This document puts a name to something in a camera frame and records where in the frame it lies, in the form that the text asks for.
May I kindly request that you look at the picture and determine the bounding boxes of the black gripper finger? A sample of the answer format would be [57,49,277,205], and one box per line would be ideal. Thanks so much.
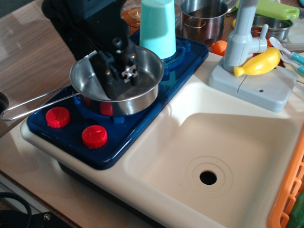
[89,51,118,100]
[116,44,139,87]

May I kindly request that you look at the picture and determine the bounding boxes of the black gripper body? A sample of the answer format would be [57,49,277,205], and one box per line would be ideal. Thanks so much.
[42,0,129,60]

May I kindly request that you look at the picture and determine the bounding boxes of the small steel frying pan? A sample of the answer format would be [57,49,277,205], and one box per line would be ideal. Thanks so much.
[0,46,164,121]

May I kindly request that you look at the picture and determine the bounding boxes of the red stove knob left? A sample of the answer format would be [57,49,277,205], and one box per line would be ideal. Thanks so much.
[45,107,71,129]

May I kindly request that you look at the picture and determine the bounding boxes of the red stove knob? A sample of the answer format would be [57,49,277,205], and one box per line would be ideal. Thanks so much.
[81,125,108,149]
[45,107,71,129]

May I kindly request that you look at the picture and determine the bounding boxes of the red stove knob right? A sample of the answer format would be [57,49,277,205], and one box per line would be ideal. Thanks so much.
[81,125,108,149]

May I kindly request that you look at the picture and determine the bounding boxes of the blue toy stove top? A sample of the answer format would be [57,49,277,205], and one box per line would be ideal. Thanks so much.
[20,37,209,170]

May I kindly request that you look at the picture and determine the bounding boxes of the cream toy sink unit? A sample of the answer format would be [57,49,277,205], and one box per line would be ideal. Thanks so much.
[20,51,304,228]

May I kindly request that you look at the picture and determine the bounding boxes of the orange transparent toy pot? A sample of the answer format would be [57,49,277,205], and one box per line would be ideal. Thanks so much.
[122,6,141,35]

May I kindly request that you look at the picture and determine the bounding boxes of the turquoise plastic cup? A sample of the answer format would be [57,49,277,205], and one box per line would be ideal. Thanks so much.
[139,0,176,59]

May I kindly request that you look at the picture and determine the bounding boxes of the orange toy carrot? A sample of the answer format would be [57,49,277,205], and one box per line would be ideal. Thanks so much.
[211,40,228,56]

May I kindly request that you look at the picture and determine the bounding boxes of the black knob at edge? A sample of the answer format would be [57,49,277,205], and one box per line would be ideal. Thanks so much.
[0,92,9,113]

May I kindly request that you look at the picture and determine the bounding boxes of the yellow toy banana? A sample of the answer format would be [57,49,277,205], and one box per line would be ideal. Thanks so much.
[233,47,281,77]

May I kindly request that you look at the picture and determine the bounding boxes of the grey toy faucet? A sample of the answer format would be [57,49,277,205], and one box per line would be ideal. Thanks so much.
[209,2,297,112]

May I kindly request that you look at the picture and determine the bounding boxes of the shallow steel bowl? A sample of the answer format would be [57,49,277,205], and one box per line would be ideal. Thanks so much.
[251,15,294,41]

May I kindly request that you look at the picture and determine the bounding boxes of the orange plastic basket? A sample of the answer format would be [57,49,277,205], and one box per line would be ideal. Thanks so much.
[267,133,304,228]

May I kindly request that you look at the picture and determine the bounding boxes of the green object in basket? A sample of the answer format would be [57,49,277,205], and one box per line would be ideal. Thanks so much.
[286,191,304,228]

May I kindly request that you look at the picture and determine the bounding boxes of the steel pot with handles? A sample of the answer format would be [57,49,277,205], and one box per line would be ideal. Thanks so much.
[180,0,228,47]

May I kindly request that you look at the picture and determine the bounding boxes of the white spoon teal handle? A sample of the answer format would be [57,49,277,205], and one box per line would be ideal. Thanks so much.
[269,37,304,65]

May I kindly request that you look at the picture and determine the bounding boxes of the black cable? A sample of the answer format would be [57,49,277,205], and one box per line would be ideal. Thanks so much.
[0,191,33,221]

